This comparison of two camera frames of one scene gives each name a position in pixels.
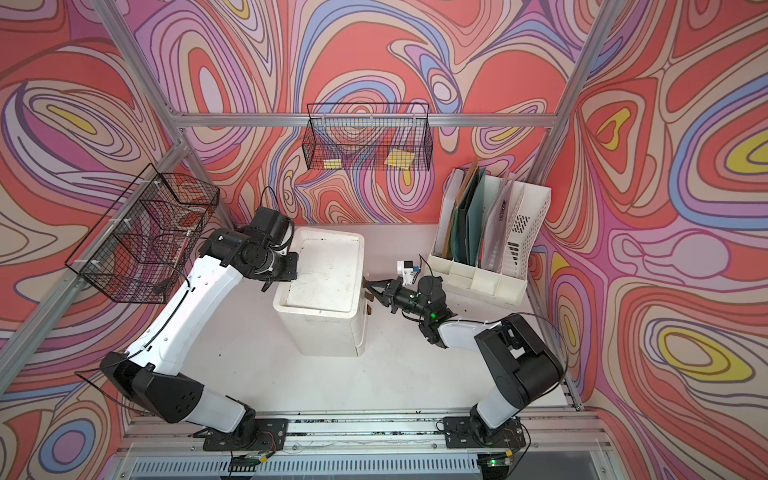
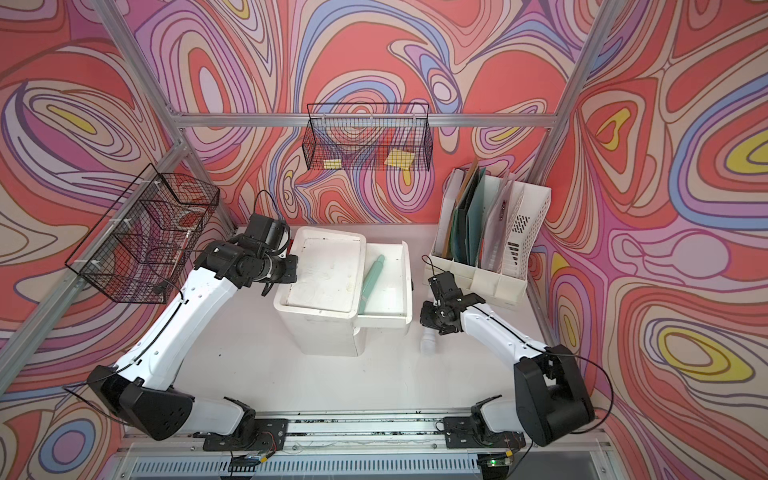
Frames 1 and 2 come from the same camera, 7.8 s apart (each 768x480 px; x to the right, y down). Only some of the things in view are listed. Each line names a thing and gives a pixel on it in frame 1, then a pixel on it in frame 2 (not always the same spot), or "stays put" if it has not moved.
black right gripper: x=388 y=296 -> x=426 y=318
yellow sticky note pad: x=400 y=158 stays put
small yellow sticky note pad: x=332 y=164 stays put
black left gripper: x=292 y=270 stays put
